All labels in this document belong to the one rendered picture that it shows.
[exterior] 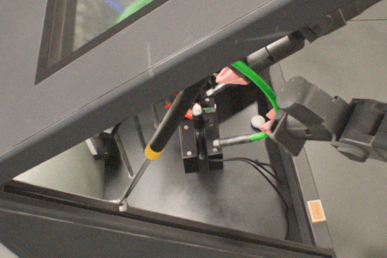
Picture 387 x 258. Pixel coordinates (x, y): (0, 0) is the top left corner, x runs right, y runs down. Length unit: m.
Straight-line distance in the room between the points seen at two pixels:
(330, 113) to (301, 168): 0.46
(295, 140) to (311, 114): 0.13
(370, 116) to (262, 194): 0.60
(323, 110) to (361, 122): 0.06
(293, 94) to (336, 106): 0.06
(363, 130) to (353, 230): 1.50
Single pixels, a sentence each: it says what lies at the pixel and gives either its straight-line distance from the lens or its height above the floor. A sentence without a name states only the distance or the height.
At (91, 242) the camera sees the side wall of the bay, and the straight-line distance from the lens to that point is 0.71.
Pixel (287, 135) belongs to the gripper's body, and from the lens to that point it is 0.77.
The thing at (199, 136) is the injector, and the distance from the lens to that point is 1.08.
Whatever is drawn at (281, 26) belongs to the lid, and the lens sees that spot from 0.33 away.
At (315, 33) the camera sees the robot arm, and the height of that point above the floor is 1.37.
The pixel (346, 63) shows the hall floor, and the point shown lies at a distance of 2.66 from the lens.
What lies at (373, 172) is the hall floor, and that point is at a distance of 2.27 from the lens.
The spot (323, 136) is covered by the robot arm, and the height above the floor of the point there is 1.32.
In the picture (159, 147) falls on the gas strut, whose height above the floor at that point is 1.48.
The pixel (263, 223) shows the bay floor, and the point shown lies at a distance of 1.17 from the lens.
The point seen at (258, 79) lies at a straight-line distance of 0.74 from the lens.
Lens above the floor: 1.91
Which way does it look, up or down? 54 degrees down
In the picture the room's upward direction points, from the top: 7 degrees counter-clockwise
